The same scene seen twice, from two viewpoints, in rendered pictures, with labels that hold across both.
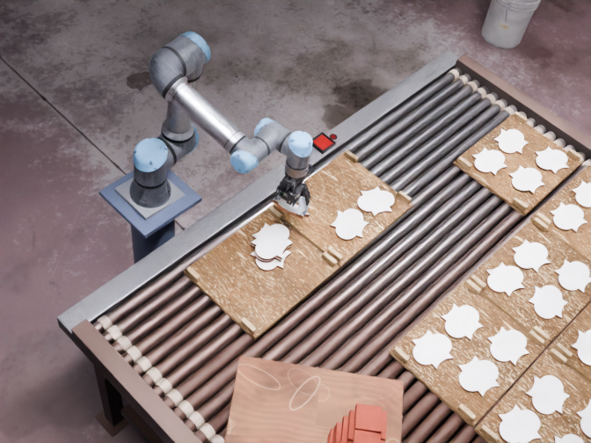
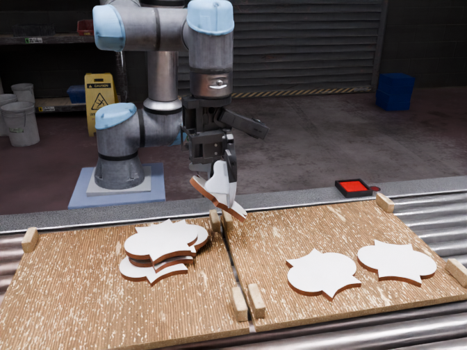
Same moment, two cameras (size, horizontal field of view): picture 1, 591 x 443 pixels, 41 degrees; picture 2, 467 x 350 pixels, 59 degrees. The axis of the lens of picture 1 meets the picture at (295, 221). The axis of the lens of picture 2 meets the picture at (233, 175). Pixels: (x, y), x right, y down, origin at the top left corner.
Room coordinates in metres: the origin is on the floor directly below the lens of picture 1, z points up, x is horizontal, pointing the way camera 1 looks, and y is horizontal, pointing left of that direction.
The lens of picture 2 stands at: (1.19, -0.49, 1.44)
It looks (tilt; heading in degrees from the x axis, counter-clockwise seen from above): 25 degrees down; 43
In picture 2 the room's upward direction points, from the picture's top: straight up
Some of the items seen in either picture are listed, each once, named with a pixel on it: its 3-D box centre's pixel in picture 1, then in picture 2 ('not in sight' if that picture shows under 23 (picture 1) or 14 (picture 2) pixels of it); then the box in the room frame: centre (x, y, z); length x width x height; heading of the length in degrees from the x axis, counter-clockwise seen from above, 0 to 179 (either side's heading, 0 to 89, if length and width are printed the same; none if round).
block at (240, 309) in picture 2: (329, 259); (238, 303); (1.58, -0.14, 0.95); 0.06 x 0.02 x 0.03; 54
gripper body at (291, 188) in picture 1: (292, 184); (208, 127); (1.68, 0.03, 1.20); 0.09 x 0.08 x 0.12; 156
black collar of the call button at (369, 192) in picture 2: (322, 142); (353, 187); (2.15, -0.05, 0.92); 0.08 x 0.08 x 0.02; 53
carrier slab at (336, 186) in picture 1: (342, 206); (331, 251); (1.84, -0.16, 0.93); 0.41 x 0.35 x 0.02; 144
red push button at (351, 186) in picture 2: (322, 143); (353, 188); (2.15, -0.05, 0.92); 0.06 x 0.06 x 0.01; 53
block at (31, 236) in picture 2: (193, 274); (30, 239); (1.42, 0.31, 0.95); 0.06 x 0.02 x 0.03; 54
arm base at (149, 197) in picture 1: (150, 184); (119, 164); (1.79, 0.55, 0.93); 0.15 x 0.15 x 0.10
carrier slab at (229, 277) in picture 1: (262, 270); (124, 277); (1.50, 0.08, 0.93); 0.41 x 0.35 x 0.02; 144
